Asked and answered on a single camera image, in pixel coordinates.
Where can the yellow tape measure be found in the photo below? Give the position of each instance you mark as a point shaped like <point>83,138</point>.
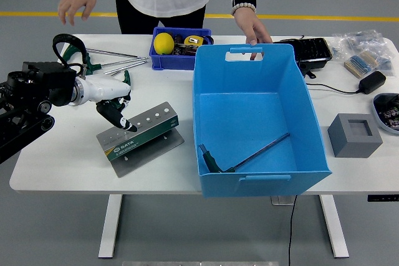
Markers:
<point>193,40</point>

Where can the small blue parts bin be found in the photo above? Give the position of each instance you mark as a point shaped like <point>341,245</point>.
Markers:
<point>162,62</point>

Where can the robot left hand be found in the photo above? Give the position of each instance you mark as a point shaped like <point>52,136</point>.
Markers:
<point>106,90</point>

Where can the green silver hex key stand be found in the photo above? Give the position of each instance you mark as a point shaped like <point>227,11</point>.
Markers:
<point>146,141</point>

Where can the tan resistor strip bundle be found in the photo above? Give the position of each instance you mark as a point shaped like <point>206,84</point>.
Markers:
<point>361,63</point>

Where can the blue rimmed tray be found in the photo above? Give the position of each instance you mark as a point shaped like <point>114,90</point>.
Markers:
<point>378,116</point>

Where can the black plastic case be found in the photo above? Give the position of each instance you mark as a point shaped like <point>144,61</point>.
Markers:
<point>311,52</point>

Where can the large blue plastic box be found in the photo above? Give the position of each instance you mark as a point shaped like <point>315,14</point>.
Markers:
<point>246,116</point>

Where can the grey hollow cube block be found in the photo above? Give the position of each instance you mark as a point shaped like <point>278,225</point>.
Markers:
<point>352,144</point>

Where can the black electronic parts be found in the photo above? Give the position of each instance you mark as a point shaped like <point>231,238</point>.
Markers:
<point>391,116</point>

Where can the black round part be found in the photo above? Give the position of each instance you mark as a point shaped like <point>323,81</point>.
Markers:
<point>209,39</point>

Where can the brown black component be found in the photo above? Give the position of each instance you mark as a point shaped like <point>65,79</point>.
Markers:
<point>185,50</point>

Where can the black table control panel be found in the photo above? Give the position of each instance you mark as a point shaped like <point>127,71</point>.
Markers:
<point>383,198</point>

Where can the white table leg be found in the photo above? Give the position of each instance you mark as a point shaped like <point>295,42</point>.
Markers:
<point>335,225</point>
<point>110,225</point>

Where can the person's left hand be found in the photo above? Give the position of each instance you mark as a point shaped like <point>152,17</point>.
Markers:
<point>252,27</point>

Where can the black power adapter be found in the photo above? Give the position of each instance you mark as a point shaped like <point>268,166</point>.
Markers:
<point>372,82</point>

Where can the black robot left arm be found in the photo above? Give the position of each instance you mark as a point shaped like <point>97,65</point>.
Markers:
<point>46,79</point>

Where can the clear bag of resistors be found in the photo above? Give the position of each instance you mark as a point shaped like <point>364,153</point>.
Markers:
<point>358,40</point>
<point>385,57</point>

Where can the yellow lemon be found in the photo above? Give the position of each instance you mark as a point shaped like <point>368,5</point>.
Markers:
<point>163,43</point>

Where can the black cylindrical part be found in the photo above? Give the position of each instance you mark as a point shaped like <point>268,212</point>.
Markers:
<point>178,39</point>

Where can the metal table bracket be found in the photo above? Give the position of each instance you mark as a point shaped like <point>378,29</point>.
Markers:
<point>279,200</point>

